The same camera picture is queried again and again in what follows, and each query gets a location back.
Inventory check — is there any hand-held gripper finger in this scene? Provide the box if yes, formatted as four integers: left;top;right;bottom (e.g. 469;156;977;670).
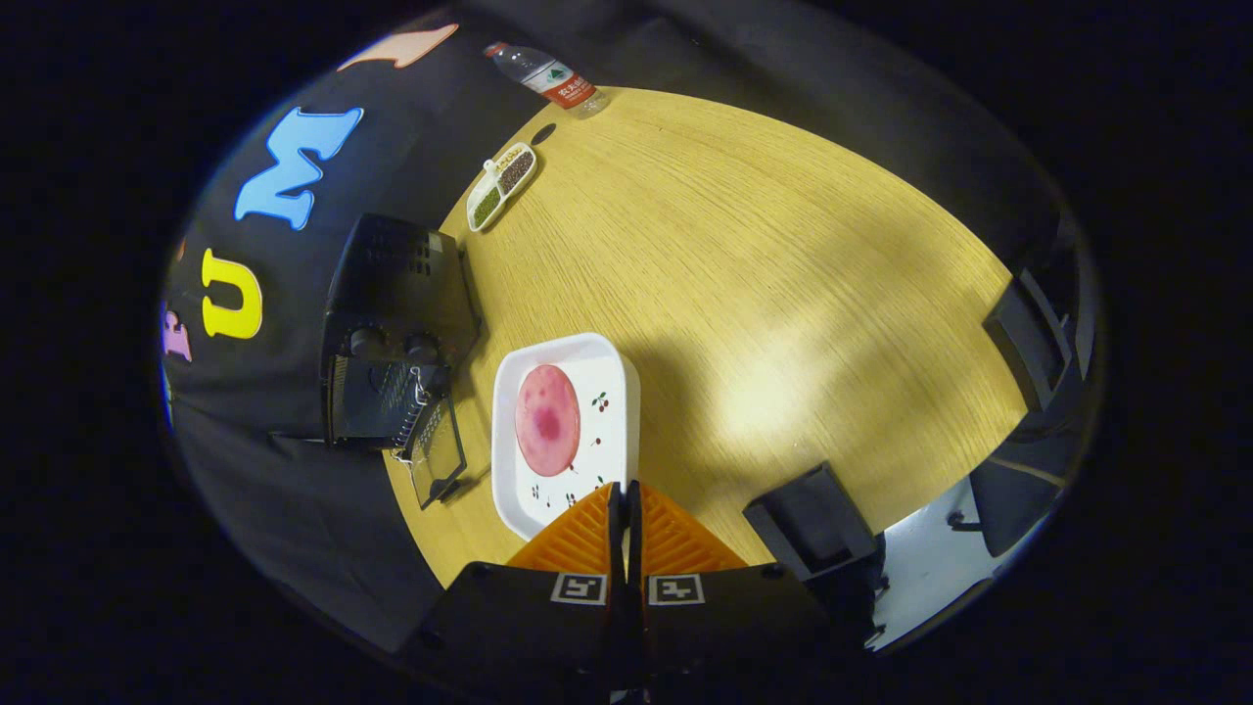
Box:
626;480;853;686
419;480;627;686

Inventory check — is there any white square plate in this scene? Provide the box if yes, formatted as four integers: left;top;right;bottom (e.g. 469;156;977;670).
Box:
491;333;642;541

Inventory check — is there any pink round meat slice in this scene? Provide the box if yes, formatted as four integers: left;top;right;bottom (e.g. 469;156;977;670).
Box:
515;364;582;478

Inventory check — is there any glass toaster oven door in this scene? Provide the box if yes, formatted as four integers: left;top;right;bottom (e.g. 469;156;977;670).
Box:
392;392;469;512

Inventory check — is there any black toaster oven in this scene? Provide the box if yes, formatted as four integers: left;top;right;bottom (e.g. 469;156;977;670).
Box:
321;213;483;451

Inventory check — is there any black office chair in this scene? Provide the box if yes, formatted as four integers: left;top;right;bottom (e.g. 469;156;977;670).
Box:
742;462;887;647
948;266;1088;559

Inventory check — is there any black backdrop cloth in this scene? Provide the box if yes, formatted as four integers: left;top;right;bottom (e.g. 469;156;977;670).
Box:
157;0;1088;657

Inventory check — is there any white divided bean dish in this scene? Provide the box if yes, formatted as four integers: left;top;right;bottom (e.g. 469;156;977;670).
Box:
466;142;537;233

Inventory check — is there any red label water bottle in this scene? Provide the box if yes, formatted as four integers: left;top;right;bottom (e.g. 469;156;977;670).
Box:
485;41;610;120

